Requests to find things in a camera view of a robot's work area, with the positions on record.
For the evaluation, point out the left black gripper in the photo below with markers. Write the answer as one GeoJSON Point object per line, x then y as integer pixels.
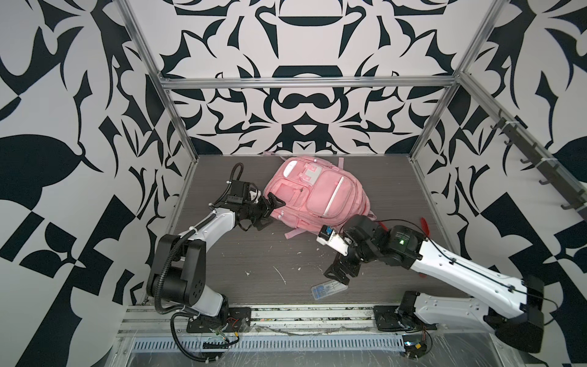
{"type": "Point", "coordinates": [266, 209]}

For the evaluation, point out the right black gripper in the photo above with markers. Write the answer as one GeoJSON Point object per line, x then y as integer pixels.
{"type": "Point", "coordinates": [334, 274]}

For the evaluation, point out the clear plastic ruler case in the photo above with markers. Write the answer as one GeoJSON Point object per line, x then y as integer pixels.
{"type": "Point", "coordinates": [327, 289]}

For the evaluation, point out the pink school backpack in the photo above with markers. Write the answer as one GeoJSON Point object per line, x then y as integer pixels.
{"type": "Point", "coordinates": [316, 193]}

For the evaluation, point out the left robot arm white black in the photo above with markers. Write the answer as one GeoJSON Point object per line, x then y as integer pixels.
{"type": "Point", "coordinates": [177, 281]}

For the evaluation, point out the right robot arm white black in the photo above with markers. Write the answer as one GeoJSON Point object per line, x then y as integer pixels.
{"type": "Point", "coordinates": [509, 307]}

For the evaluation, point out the red pen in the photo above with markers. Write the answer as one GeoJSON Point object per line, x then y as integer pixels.
{"type": "Point", "coordinates": [425, 227]}

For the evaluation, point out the small circuit board front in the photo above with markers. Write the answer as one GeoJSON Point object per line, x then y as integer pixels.
{"type": "Point", "coordinates": [417, 346]}

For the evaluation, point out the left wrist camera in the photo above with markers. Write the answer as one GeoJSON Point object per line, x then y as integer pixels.
{"type": "Point", "coordinates": [254, 195]}

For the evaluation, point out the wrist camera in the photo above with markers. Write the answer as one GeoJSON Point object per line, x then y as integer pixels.
{"type": "Point", "coordinates": [327, 236]}
{"type": "Point", "coordinates": [254, 195]}

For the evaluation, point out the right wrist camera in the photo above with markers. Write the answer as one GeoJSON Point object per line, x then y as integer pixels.
{"type": "Point", "coordinates": [327, 236]}

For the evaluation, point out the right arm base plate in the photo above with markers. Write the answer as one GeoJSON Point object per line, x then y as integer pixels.
{"type": "Point", "coordinates": [393, 319]}

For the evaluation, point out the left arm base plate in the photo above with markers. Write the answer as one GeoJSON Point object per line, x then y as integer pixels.
{"type": "Point", "coordinates": [229, 320]}

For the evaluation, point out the aluminium frame crossbar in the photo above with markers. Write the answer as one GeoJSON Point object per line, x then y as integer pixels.
{"type": "Point", "coordinates": [306, 82]}

